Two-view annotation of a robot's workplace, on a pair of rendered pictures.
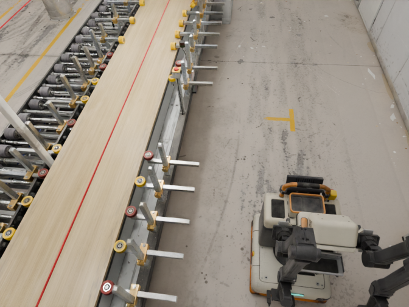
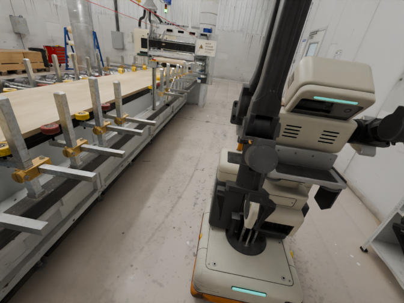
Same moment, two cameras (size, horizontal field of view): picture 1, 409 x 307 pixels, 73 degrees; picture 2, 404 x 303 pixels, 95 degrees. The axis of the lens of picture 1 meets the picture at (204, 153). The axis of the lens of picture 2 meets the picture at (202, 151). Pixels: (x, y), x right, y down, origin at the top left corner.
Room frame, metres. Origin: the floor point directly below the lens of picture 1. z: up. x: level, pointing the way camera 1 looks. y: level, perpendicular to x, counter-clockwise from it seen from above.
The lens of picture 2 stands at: (-0.09, -0.16, 1.36)
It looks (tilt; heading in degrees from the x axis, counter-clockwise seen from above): 28 degrees down; 353
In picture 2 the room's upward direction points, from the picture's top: 8 degrees clockwise
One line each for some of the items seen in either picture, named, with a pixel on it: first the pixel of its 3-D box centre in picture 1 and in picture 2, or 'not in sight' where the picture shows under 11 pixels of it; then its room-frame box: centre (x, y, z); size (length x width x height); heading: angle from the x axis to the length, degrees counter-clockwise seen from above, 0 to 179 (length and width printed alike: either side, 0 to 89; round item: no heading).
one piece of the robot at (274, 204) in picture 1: (296, 225); (255, 193); (0.82, -0.67, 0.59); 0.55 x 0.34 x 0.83; 79
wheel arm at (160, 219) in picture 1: (160, 219); (87, 148); (0.87, 0.36, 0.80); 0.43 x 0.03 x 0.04; 79
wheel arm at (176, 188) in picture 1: (167, 187); (111, 128); (1.12, 0.31, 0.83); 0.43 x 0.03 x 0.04; 79
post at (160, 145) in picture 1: (165, 162); (119, 113); (1.33, 0.32, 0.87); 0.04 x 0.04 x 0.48; 79
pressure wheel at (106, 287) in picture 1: (109, 289); not in sight; (0.42, 0.65, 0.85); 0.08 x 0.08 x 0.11
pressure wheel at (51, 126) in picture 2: (132, 214); (52, 134); (0.91, 0.56, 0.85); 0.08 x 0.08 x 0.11
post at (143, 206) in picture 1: (150, 219); (70, 137); (0.84, 0.42, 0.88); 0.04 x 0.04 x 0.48; 79
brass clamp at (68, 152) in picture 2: (152, 220); (76, 148); (0.86, 0.42, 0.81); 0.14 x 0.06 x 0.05; 169
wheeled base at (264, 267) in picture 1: (287, 254); (241, 246); (0.73, -0.65, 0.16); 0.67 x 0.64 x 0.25; 169
